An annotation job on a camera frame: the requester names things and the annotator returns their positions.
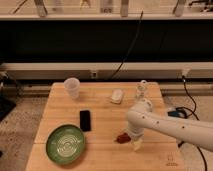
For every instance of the blue cable connector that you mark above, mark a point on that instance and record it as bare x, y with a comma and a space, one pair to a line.
174, 114

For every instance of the clear glass bottle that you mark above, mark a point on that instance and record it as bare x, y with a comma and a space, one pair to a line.
141, 89

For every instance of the small white box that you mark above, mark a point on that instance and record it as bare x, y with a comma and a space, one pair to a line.
117, 96

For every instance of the green ceramic bowl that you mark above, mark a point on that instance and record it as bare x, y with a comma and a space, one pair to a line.
65, 144

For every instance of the red pepper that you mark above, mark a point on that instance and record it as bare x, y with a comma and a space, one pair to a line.
123, 138

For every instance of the black smartphone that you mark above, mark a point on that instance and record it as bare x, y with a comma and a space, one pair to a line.
85, 120

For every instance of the translucent plastic cup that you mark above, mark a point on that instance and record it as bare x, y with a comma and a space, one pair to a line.
72, 86

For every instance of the white wall outlet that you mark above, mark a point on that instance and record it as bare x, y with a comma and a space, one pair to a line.
94, 74

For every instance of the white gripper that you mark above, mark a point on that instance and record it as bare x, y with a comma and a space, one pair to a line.
137, 140

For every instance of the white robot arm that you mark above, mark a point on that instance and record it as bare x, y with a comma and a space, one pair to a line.
140, 116

